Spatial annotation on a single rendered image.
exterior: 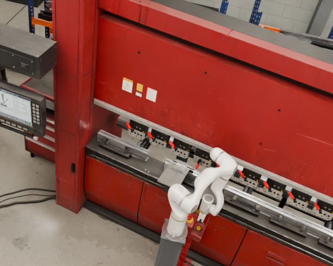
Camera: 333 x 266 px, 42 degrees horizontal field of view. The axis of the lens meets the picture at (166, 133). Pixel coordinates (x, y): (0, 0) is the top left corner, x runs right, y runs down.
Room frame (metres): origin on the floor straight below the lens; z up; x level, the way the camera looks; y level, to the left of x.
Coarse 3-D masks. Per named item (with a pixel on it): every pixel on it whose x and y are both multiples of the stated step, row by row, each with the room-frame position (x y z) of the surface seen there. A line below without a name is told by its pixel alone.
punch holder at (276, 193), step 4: (268, 180) 2.37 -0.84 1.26; (272, 180) 2.36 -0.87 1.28; (268, 184) 2.36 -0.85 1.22; (272, 184) 2.35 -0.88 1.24; (276, 184) 2.35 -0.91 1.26; (280, 184) 2.34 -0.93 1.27; (264, 188) 2.36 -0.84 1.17; (272, 188) 2.35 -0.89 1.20; (276, 188) 2.34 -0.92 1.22; (280, 188) 2.34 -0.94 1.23; (284, 188) 2.33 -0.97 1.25; (264, 192) 2.36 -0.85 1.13; (268, 192) 2.35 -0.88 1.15; (272, 192) 2.34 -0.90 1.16; (276, 192) 2.34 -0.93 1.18; (280, 192) 2.33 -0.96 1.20; (272, 196) 2.34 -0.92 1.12; (276, 196) 2.33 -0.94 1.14; (280, 196) 2.32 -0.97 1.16
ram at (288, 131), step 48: (144, 48) 2.70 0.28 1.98; (192, 48) 2.65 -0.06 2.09; (96, 96) 2.81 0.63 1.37; (144, 96) 2.69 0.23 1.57; (192, 96) 2.58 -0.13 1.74; (240, 96) 2.48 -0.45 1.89; (288, 96) 2.40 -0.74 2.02; (192, 144) 2.55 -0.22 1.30; (240, 144) 2.45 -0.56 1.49; (288, 144) 2.36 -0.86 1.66
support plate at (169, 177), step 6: (168, 168) 2.53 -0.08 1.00; (186, 168) 2.57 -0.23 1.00; (162, 174) 2.45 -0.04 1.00; (168, 174) 2.46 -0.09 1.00; (174, 174) 2.47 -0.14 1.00; (180, 174) 2.49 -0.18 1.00; (186, 174) 2.50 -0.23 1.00; (162, 180) 2.38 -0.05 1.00; (168, 180) 2.39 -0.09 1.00; (174, 180) 2.40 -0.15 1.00; (180, 180) 2.42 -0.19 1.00
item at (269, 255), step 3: (270, 252) 2.19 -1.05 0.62; (267, 255) 2.19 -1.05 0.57; (270, 255) 2.18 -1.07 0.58; (273, 255) 2.18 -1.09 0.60; (276, 255) 2.17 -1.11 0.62; (267, 258) 2.17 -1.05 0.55; (270, 258) 2.17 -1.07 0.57; (273, 258) 2.17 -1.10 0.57; (276, 258) 2.17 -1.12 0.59; (279, 258) 2.16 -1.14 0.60; (282, 258) 2.15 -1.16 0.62; (276, 261) 2.15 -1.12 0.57; (279, 261) 2.16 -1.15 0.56; (282, 261) 2.15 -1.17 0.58; (282, 264) 2.13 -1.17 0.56
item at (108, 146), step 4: (100, 144) 2.74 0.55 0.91; (108, 144) 2.76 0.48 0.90; (104, 148) 2.72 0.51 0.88; (108, 148) 2.71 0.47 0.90; (112, 148) 2.72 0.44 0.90; (116, 148) 2.73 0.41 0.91; (112, 152) 2.70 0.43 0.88; (116, 152) 2.69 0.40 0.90; (120, 152) 2.69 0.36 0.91; (124, 156) 2.67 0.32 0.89; (128, 156) 2.67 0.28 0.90
